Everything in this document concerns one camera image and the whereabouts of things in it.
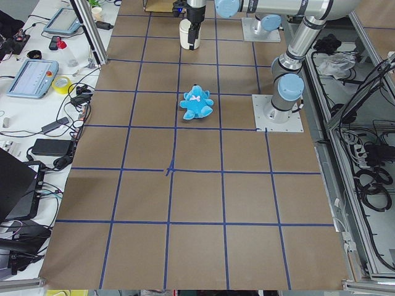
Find coiled black cables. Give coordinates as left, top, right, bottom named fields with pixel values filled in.
left=354, top=166, right=395, bottom=213

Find grey slim adapter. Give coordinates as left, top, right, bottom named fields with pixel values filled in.
left=41, top=117, right=69, bottom=134

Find black computer monitor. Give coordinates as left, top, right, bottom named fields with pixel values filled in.
left=1, top=149, right=44, bottom=222

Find aluminium frame post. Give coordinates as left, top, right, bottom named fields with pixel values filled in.
left=70, top=0, right=107, bottom=65

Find crumpled white cloth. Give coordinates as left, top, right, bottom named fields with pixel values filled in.
left=317, top=53, right=356, bottom=79

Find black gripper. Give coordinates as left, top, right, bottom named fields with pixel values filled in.
left=186, top=0, right=206, bottom=44

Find blue plush toy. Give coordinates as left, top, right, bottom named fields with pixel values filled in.
left=180, top=84, right=214, bottom=120

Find red black handheld tool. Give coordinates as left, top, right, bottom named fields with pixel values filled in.
left=49, top=36, right=67, bottom=51

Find black cloth bundle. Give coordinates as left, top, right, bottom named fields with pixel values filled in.
left=313, top=34, right=342, bottom=55

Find teach pendant tablet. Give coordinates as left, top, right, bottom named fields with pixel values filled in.
left=43, top=8, right=80, bottom=36
left=6, top=59, right=59, bottom=99

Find paper cup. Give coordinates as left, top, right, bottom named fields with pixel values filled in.
left=91, top=7, right=104, bottom=22

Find black power adapter brick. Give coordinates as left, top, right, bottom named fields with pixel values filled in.
left=31, top=139, right=73, bottom=157

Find far teach pendant tablet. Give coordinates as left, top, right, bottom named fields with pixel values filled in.
left=43, top=8, right=80, bottom=36

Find small black bowl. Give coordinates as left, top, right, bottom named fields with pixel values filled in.
left=27, top=50, right=42, bottom=60

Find yellow tape roll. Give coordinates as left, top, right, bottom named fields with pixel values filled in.
left=51, top=76, right=72, bottom=94

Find brown paper mat blue grid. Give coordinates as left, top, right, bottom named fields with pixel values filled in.
left=40, top=1, right=347, bottom=290

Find near teach pendant tablet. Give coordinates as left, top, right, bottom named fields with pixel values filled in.
left=6, top=59, right=59, bottom=99

